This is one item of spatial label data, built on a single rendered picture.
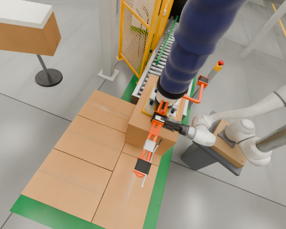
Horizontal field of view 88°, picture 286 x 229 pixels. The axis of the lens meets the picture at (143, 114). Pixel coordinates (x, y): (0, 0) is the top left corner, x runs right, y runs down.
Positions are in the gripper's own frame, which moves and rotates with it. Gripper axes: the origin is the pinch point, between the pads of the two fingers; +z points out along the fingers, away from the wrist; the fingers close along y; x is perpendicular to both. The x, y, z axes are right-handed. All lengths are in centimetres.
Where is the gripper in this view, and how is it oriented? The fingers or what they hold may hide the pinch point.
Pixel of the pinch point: (159, 120)
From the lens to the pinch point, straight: 105.2
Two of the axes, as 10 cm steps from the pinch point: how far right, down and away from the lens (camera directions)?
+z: -9.3, -3.6, 0.1
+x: 3.1, -7.8, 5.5
